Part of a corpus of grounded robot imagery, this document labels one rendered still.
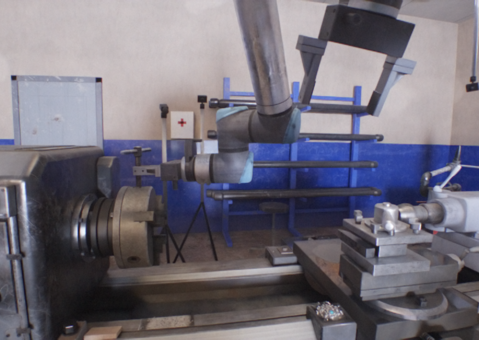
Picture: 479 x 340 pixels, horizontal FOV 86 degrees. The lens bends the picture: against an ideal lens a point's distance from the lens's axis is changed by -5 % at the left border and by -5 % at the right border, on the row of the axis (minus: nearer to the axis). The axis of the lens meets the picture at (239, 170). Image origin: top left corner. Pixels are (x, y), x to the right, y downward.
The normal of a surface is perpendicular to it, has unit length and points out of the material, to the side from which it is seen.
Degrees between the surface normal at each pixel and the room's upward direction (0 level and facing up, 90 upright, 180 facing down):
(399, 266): 90
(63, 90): 90
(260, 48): 124
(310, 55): 114
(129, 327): 0
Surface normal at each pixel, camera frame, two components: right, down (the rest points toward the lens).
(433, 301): 0.01, -0.99
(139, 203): 0.13, -0.67
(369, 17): 0.08, 0.50
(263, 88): -0.42, 0.65
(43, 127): 0.18, 0.11
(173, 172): -0.08, 0.12
